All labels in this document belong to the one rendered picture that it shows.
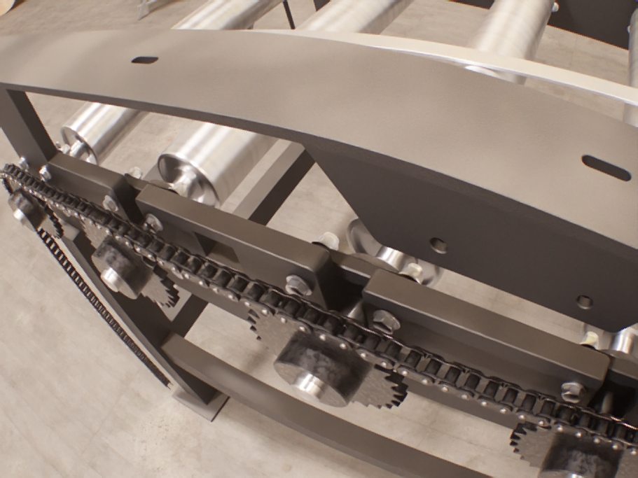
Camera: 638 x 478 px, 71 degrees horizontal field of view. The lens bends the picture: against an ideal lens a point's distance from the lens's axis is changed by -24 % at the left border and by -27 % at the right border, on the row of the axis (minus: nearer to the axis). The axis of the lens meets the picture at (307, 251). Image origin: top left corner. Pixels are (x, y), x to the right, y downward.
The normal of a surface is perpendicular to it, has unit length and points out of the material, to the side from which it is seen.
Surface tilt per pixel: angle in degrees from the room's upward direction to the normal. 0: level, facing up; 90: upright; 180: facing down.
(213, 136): 31
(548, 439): 90
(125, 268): 56
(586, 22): 90
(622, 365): 0
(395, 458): 0
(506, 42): 20
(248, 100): 0
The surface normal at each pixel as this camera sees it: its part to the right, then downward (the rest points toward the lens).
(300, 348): -0.45, -0.67
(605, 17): -0.52, 0.73
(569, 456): -0.62, -0.67
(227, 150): 0.62, -0.04
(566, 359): -0.20, -0.60
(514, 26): 0.10, -0.46
